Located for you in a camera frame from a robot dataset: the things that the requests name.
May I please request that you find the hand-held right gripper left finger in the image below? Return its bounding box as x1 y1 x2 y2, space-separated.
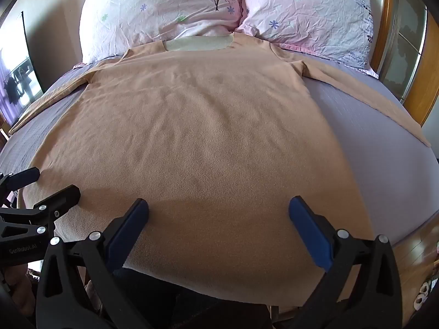
36 198 151 329

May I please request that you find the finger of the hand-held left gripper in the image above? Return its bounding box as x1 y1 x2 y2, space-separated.
0 184 82 241
0 167 41 197

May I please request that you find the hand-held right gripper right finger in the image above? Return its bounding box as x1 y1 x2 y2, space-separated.
288 195 404 329

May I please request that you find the dark glossy screen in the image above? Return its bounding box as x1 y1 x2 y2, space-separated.
0 11 44 126

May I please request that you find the pink floral pillow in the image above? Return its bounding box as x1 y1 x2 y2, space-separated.
236 0 380 79

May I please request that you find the floral pillow with tree print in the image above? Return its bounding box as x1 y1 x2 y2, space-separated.
79 0 245 65

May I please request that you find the wooden headboard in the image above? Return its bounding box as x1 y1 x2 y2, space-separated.
368 0 400 73
381 0 430 104

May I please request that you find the beige long-sleeve shirt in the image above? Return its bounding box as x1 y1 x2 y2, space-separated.
9 32 431 308

